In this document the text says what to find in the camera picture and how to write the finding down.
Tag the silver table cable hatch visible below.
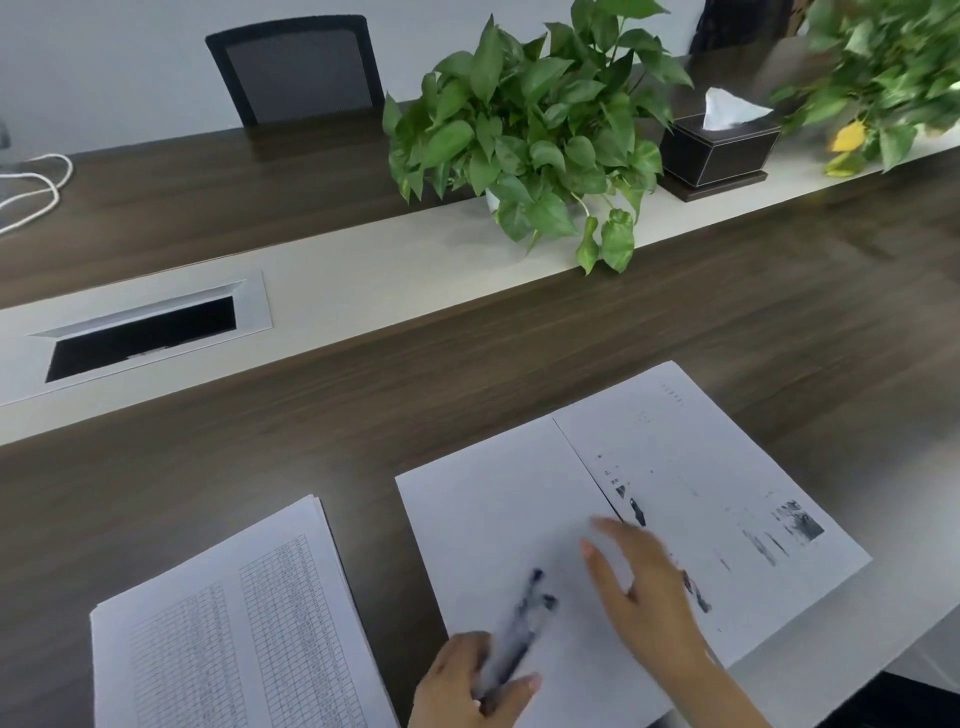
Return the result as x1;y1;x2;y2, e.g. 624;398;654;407
0;270;273;411

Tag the person's right hand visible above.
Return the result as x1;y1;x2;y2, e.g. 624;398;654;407
580;515;715;678

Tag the black leather tissue box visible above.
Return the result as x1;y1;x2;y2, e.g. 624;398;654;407
657;112;783;204

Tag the dark chair seat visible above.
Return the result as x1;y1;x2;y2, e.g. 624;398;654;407
816;670;960;728

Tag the black pen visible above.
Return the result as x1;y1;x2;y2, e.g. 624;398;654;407
475;567;561;714

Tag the person's left hand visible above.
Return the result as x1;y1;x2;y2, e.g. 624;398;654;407
407;631;543;728

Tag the person's right forearm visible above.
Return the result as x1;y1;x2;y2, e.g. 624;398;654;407
660;648;775;728

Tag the printed white paper sheet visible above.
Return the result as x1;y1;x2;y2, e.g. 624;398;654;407
552;360;874;670

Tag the black mesh office chair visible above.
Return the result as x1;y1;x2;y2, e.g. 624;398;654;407
205;14;387;129

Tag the dark office chair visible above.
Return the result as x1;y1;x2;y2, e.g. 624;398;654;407
688;0;798;57

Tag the white cable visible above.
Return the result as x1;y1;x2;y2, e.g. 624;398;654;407
0;153;75;236

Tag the white tissue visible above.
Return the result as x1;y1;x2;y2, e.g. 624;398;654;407
702;87;774;133

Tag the blank white paper sheet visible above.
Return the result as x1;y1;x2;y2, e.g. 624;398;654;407
394;414;678;728

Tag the green plant with yellow leaf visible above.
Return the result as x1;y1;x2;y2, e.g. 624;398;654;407
770;0;960;179

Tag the green pothos plant white pot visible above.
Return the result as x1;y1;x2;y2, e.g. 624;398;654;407
381;0;695;276

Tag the stack of table-printed papers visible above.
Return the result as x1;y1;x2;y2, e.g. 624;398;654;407
89;494;400;728

